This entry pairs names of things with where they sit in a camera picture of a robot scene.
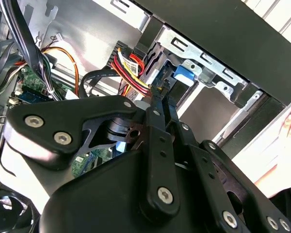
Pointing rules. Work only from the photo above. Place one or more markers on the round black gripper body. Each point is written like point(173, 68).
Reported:
point(99, 201)

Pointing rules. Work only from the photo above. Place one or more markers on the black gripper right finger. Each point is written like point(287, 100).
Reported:
point(203, 167)

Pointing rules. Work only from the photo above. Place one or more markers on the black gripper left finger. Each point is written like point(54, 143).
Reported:
point(51, 116)

